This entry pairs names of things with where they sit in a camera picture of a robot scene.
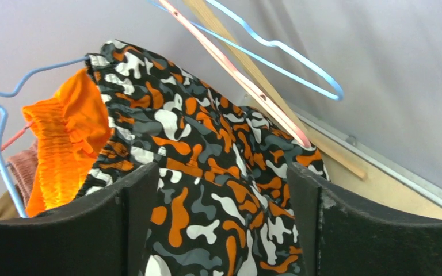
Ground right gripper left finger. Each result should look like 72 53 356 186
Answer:
0 163 159 275

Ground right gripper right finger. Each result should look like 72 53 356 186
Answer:
287 163 442 276

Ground pink wire hanger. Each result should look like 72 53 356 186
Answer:
160 1 311 147
1 121 33 150

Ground brown shorts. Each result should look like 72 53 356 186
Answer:
0 191 20 220

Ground pink shorts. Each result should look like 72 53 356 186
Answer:
7 139 39 206

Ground orange shorts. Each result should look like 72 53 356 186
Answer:
22 68 111 217

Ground camouflage patterned shorts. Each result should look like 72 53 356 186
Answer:
77 40 328 275

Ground wooden diagonal rack bar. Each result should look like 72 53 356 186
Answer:
184 0 368 181

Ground aluminium frame rail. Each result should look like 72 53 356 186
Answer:
295 109 442 219

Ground empty blue wire hanger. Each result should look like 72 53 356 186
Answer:
146 0 345 102

